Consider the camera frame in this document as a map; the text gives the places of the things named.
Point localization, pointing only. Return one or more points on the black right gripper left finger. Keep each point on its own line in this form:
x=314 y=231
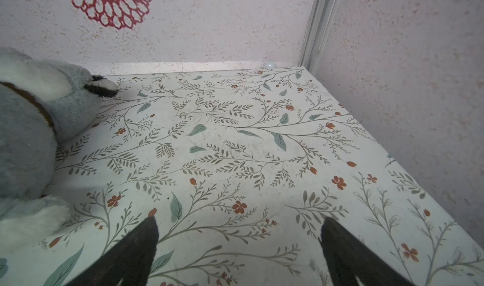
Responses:
x=128 y=262

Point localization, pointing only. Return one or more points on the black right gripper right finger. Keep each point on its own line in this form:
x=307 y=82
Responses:
x=350 y=261

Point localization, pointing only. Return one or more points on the grey white plush toy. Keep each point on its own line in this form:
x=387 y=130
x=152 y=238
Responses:
x=43 y=104

